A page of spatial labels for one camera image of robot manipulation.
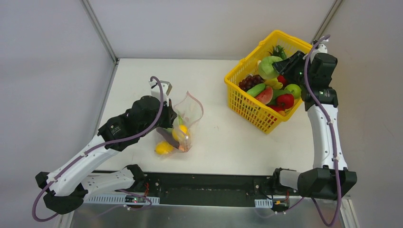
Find yellow toy lemon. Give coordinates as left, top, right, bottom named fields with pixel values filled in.
left=172, top=124, right=189, bottom=142
left=154, top=141, right=175, bottom=155

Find toy steak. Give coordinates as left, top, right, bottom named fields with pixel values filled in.
left=156, top=127, right=192, bottom=152

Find clear zip top bag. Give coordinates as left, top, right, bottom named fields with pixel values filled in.
left=156, top=92, right=204, bottom=156

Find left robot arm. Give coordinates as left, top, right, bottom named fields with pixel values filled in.
left=35, top=95, right=177, bottom=214

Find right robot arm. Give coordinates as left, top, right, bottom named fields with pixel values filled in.
left=269, top=51, right=357, bottom=200

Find toy pineapple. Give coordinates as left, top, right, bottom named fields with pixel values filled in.
left=269, top=45, right=287, bottom=60

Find green toy apple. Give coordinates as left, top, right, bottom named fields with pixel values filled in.
left=285, top=84, right=301, bottom=99

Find toy banana bunch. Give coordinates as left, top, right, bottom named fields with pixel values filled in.
left=264, top=78, right=283, bottom=90

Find red toy tomato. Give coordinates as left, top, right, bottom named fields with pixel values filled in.
left=276, top=94, right=295, bottom=109

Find toy watermelon slice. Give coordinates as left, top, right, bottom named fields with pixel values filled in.
left=255, top=87, right=274, bottom=105

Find small green toy vegetable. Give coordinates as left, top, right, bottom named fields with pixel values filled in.
left=246, top=83, right=266, bottom=97

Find toy purple grapes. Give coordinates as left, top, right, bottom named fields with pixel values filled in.
left=238, top=75, right=264, bottom=92

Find yellow plastic basket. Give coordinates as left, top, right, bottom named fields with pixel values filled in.
left=224, top=30, right=312, bottom=134

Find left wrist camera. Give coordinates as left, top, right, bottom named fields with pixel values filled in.
left=149, top=80, right=173, bottom=102

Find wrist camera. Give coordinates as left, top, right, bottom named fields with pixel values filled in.
left=311, top=39, right=329, bottom=56
left=149, top=80, right=173, bottom=102

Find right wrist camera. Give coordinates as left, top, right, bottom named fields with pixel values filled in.
left=311, top=39, right=329, bottom=56

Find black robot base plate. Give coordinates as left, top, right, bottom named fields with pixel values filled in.
left=115, top=165, right=301, bottom=209

